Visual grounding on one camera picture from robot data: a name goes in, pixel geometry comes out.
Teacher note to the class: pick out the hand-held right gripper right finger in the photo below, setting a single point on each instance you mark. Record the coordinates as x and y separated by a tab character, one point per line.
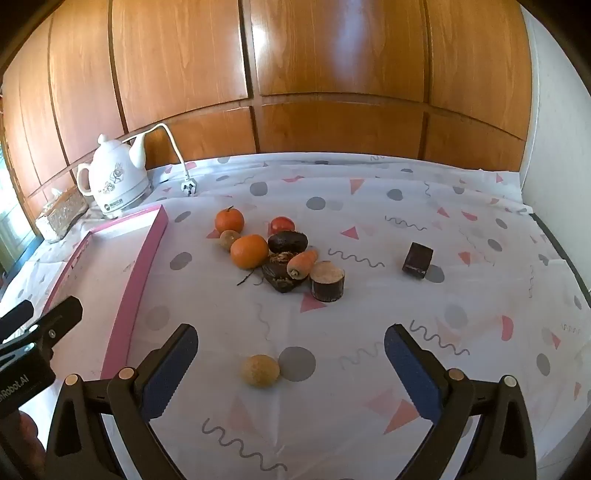
413	378

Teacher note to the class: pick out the pink shallow box tray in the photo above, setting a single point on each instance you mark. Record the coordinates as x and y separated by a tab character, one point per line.
138	277

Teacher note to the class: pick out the small beige round fruit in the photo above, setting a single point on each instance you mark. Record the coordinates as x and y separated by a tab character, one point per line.
261	371

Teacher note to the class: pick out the small orange fruit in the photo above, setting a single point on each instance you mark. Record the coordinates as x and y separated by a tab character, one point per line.
249	252

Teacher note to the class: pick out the white ceramic electric kettle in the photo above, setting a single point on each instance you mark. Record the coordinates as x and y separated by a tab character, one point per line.
115	180

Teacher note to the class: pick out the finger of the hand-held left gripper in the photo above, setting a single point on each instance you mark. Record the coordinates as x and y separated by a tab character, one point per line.
62	323
16	318

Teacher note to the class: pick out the silver patterned tissue box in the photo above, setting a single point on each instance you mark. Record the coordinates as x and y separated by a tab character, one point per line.
60	214

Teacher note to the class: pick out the dark brown fruit chunk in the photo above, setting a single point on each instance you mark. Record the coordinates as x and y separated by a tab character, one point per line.
279	281

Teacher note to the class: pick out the thin dark twig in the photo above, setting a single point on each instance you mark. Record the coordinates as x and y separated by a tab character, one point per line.
247	278

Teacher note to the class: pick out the small brown kiwi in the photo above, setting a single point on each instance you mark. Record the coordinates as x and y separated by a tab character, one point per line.
228	240

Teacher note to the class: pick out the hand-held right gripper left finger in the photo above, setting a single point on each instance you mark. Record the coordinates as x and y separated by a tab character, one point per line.
168	374

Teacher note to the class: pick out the dark brown oval fruit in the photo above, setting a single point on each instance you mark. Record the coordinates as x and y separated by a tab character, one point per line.
287	242

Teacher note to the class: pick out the orange with stem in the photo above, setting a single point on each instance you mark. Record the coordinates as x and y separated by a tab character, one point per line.
229	220

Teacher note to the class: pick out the short carrot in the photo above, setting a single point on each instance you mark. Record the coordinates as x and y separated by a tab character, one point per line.
302	265

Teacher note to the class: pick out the red tomato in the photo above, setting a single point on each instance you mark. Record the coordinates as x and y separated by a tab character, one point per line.
282	225

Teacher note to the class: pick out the dark brown block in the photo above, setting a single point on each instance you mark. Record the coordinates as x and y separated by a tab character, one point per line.
418	258

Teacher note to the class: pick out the white printed tablecloth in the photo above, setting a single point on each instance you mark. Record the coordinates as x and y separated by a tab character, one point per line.
369	221

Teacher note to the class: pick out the person's left hand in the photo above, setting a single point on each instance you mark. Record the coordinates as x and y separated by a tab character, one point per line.
31	434

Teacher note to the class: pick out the wooden wardrobe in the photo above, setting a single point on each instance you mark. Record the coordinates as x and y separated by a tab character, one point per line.
323	69

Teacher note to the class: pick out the sugarcane piece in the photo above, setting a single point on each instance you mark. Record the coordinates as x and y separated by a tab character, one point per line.
328	284

